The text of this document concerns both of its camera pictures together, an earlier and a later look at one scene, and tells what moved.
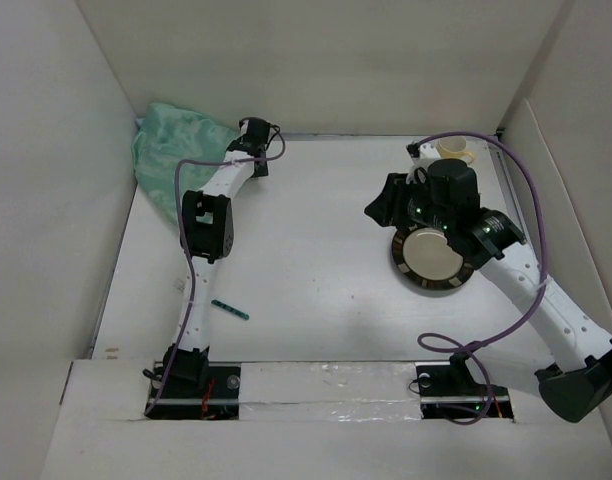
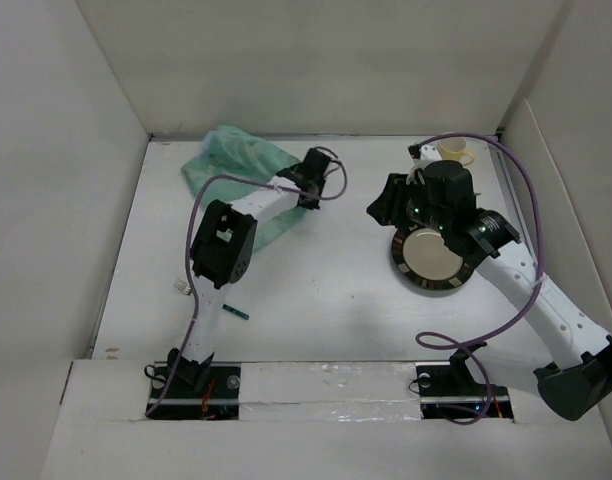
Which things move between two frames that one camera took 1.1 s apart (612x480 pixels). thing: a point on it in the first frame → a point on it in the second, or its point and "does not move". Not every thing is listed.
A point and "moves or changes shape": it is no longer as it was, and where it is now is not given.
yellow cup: (454, 147) does not move
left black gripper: (260, 171) → (312, 203)
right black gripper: (389, 203) does not move
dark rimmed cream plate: (423, 258) does not move
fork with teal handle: (179, 284) does not move
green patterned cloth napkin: (163, 136) moves or changes shape
